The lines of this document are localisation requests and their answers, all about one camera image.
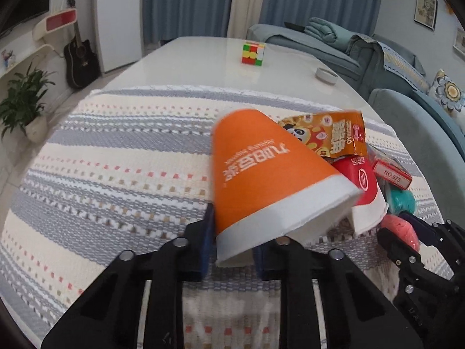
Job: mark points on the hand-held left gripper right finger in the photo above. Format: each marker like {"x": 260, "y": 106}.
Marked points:
{"x": 259, "y": 263}

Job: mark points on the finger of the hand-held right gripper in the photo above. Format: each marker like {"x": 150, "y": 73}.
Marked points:
{"x": 396, "y": 247}
{"x": 417, "y": 227}

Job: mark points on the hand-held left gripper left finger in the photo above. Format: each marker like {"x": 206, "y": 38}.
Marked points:
{"x": 207, "y": 247}

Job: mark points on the pink clay ball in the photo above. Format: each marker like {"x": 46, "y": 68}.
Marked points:
{"x": 399, "y": 229}

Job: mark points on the orange paper cup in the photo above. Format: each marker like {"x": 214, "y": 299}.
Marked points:
{"x": 261, "y": 174}

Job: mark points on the teal clay ball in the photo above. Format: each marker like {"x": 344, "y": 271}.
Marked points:
{"x": 401, "y": 200}

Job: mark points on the clear box with red label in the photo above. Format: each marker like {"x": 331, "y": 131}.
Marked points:
{"x": 390, "y": 174}

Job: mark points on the red paper cup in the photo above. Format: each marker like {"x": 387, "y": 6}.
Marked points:
{"x": 363, "y": 181}

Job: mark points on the grey-green chair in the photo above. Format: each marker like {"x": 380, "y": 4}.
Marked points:
{"x": 399, "y": 116}

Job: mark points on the striped woven table mat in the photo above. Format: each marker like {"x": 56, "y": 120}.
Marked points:
{"x": 109, "y": 189}

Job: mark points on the orange snack packet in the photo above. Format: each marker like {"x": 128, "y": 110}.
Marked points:
{"x": 327, "y": 134}

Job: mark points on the floral pillow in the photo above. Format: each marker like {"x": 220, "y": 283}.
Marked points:
{"x": 448, "y": 92}

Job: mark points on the roll of tape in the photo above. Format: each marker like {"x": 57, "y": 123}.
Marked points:
{"x": 326, "y": 75}

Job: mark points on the teal sofa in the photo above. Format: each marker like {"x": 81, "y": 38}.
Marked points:
{"x": 338, "y": 58}

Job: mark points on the colourful puzzle cube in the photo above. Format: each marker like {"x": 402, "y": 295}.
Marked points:
{"x": 253, "y": 53}

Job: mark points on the folded teal blanket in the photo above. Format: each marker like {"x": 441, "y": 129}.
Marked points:
{"x": 327, "y": 32}

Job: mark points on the black acoustic guitar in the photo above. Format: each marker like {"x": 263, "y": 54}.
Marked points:
{"x": 80, "y": 61}

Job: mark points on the potted green plant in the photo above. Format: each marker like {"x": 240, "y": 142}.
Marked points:
{"x": 25, "y": 98}

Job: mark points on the white cabinet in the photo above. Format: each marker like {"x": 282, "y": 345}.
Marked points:
{"x": 120, "y": 21}

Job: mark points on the cream curtain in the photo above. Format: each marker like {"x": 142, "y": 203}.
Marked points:
{"x": 249, "y": 3}

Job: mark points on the white shelf with red panel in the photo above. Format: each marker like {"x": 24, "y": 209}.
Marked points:
{"x": 58, "y": 21}

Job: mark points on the small colourful ornament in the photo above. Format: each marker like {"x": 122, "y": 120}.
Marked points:
{"x": 8, "y": 59}

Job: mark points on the white picture frame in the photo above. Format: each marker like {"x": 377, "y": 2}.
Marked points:
{"x": 460, "y": 38}

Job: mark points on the large picture frame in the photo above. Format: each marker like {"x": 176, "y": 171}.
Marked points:
{"x": 425, "y": 11}

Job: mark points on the white curved wall shelf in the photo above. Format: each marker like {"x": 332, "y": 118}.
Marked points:
{"x": 36, "y": 52}

